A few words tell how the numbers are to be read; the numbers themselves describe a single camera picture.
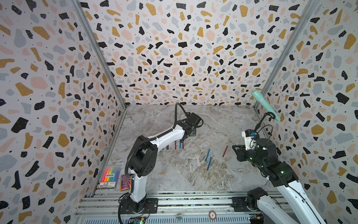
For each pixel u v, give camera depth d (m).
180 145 0.97
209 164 0.90
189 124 0.70
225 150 0.95
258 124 0.92
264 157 0.52
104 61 0.91
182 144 0.97
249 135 0.62
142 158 0.49
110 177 0.81
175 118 0.64
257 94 0.80
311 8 0.72
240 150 0.62
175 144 0.97
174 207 0.75
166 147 0.96
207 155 0.93
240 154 0.63
